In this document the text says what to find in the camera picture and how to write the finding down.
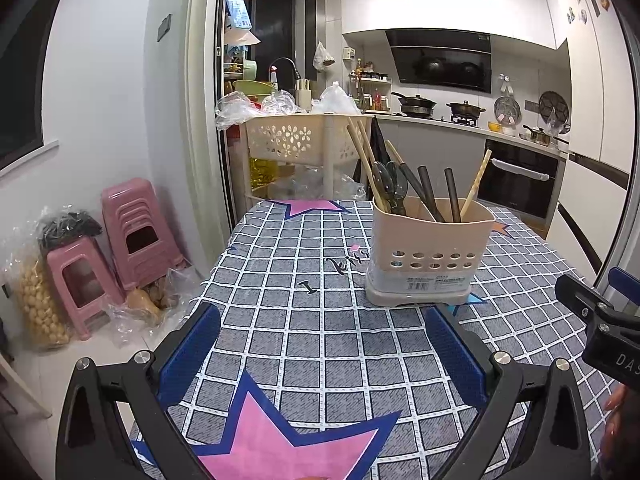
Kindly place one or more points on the white wall hook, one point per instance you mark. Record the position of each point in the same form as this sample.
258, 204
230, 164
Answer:
506, 84

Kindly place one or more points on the round metal steamer rack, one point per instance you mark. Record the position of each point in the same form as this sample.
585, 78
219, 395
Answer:
505, 111

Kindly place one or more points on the black kitchen faucet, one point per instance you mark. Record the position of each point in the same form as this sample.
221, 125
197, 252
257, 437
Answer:
286, 61

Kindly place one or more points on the blue hanging packet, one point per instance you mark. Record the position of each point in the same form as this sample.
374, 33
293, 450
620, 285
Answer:
238, 10

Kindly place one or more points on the grey wall socket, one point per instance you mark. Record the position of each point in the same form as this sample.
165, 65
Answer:
531, 106

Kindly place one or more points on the grey wall switch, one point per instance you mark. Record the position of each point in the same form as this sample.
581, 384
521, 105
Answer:
164, 27

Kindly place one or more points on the white upper cabinets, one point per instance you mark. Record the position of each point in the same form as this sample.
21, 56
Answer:
450, 5

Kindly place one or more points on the small pink stool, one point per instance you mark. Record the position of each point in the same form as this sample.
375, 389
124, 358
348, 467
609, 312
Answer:
72, 262

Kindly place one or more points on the white fridge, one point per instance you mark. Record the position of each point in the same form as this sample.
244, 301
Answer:
585, 110

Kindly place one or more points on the stack of pink stools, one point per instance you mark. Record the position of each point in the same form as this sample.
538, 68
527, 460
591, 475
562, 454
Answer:
140, 210

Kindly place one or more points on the crumpled clear plastic bags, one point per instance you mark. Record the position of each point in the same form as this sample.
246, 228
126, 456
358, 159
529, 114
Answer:
310, 185

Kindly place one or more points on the green plastic basin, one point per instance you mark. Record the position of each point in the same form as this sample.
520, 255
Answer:
252, 88

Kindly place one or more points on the dark wok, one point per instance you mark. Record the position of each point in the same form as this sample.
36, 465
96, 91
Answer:
465, 111

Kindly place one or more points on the black range hood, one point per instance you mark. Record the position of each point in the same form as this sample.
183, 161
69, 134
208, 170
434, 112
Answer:
440, 60

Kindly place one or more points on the beige basket trolley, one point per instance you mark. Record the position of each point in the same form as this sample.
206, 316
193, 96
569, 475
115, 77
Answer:
290, 140

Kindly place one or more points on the clear bag of potatoes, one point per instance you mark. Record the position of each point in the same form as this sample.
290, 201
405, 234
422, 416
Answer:
150, 305

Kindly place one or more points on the white plastic bag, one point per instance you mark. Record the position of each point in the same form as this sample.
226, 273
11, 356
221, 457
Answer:
335, 100

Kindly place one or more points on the grey lower cabinets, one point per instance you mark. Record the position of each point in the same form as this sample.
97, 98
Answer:
440, 155

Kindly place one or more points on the beige plastic utensil holder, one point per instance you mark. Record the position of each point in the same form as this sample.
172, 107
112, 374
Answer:
425, 240

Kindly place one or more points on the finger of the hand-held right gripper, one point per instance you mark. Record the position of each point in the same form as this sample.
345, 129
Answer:
625, 285
580, 297

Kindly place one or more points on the person's right hand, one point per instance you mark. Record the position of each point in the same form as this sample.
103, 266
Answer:
616, 425

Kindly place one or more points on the dark hanging cloth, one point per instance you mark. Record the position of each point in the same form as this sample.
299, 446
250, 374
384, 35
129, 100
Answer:
378, 145

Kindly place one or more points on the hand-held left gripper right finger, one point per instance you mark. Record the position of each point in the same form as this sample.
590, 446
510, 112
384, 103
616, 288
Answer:
457, 355

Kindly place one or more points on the yellow oil bottle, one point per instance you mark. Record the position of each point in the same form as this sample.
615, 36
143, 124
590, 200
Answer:
262, 172

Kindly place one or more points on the small steel pot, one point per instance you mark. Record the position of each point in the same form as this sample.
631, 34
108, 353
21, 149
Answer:
536, 135

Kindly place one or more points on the grey checked star tablecloth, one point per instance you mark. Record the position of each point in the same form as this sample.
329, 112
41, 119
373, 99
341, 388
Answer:
300, 330

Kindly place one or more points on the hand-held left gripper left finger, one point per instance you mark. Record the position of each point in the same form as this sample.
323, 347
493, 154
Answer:
189, 350

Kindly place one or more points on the white sliding door frame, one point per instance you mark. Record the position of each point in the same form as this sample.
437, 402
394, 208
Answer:
207, 100

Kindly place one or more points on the bag of yellow balls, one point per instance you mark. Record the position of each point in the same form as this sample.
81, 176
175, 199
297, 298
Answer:
42, 305

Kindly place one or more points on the white spice rack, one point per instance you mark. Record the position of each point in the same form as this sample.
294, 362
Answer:
372, 90

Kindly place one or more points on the hanging plastic bag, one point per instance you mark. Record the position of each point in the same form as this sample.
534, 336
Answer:
323, 57

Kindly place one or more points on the dark window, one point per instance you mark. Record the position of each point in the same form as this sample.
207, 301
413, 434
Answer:
25, 90

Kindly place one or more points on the black lidded pan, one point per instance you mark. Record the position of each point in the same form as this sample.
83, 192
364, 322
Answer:
415, 105

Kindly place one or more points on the light wooden furniture leg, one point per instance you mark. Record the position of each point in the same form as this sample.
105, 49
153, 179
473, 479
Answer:
25, 387

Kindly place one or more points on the yellow bowl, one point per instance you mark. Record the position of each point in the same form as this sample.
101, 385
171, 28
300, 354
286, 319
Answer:
494, 126

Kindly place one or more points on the black built-in oven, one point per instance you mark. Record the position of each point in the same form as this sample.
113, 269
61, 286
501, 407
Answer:
520, 185

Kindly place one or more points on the bag of dark items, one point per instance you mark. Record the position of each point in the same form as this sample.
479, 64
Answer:
67, 227

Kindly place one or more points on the black round moulded pan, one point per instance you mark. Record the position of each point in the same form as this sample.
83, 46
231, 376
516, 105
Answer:
554, 110

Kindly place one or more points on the dark metal spoons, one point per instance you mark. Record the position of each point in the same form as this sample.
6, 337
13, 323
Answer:
417, 187

